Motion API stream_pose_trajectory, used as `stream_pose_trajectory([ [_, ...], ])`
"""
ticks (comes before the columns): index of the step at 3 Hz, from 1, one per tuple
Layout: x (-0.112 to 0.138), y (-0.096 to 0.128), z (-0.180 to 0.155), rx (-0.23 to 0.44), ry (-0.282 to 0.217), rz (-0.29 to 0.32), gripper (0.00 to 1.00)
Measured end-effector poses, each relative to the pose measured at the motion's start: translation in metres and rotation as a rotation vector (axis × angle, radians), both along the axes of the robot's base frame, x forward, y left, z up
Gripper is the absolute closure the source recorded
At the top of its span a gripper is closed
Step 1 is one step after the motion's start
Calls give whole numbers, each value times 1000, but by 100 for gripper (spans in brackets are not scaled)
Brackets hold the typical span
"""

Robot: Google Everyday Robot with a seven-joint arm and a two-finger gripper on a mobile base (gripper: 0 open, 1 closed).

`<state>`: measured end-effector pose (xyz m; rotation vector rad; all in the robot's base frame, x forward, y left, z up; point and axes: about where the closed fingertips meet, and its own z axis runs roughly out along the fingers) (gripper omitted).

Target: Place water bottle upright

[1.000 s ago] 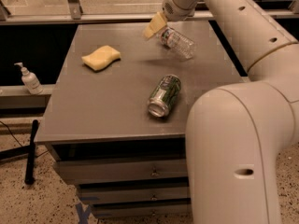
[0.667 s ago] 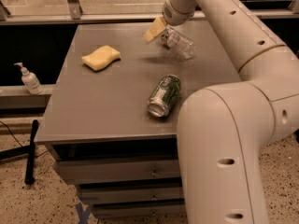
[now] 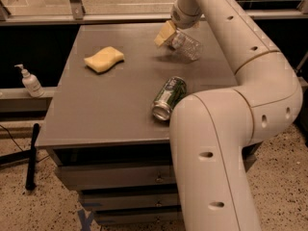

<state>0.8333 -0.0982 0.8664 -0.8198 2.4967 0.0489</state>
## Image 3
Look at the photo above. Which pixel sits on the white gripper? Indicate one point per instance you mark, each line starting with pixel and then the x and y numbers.
pixel 181 18

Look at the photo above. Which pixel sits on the clear plastic water bottle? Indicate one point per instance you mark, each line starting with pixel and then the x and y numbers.
pixel 184 46

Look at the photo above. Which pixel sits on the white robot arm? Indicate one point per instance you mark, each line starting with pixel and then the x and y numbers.
pixel 209 129

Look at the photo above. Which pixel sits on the white pump dispenser bottle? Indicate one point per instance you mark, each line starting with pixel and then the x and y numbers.
pixel 30 82

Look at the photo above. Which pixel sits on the green aluminium soda can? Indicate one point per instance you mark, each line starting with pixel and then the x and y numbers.
pixel 170 94

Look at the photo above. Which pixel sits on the yellow sponge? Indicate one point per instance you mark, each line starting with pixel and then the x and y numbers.
pixel 104 59

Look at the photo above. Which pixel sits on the grey drawer cabinet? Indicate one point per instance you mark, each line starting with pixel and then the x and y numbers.
pixel 106 118

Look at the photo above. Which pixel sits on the top grey drawer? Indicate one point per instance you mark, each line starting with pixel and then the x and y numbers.
pixel 118 175

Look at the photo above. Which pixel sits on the grey drawer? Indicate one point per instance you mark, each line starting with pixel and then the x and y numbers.
pixel 129 200
pixel 118 175
pixel 140 215

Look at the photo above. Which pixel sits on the middle grey drawer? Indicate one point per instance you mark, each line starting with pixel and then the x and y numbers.
pixel 129 200

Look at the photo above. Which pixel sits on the bottom grey drawer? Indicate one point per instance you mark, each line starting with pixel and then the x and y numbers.
pixel 140 215

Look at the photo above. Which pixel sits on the black stand leg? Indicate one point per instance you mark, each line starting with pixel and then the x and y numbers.
pixel 29 155

